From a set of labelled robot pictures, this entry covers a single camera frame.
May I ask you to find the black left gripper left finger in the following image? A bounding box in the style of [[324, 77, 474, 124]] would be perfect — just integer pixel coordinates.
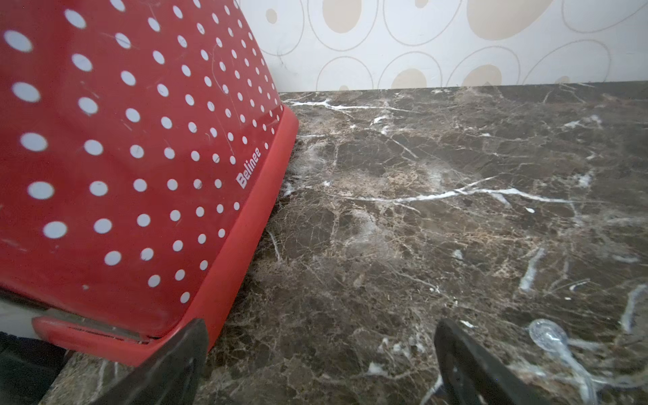
[[94, 319, 209, 404]]

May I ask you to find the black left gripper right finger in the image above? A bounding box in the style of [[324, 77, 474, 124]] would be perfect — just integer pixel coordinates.
[[434, 318, 548, 405]]

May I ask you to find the red polka dot toaster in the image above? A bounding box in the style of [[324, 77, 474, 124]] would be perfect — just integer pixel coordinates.
[[1, 1, 299, 366]]

